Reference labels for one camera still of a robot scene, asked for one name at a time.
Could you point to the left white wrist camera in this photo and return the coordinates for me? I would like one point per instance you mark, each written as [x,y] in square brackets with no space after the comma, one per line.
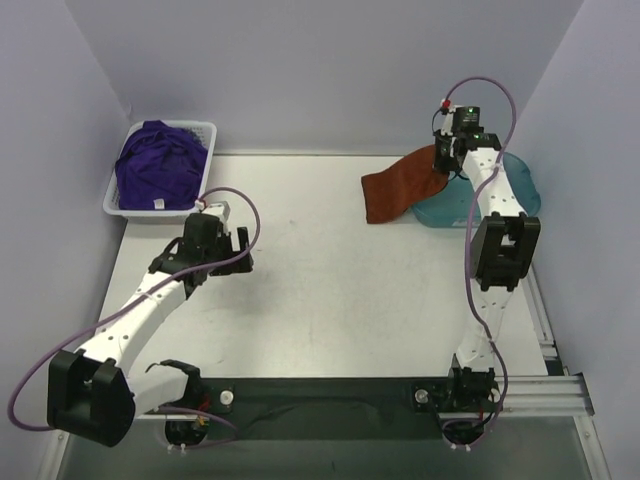
[220,210]

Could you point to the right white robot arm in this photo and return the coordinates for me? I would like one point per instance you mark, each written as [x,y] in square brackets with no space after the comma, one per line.
[498,251]

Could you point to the blue transparent plastic bin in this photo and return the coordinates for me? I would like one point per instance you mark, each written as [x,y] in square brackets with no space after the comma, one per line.
[450,207]

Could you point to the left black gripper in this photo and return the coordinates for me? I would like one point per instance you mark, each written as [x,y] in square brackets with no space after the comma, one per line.
[232,251]

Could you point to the brown towel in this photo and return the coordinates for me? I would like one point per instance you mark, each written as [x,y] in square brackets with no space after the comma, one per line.
[412,179]

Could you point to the purple cloth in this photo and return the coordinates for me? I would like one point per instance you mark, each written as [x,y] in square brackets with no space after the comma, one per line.
[160,168]

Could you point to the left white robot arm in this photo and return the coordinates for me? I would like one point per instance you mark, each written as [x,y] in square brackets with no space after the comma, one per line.
[91,392]

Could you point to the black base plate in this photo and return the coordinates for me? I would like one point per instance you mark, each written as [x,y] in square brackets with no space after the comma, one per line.
[322,409]

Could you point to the aluminium frame rail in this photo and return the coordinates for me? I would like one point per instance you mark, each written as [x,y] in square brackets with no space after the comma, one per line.
[527,396]

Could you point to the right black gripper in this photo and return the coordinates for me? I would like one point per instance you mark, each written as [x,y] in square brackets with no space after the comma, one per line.
[445,154]

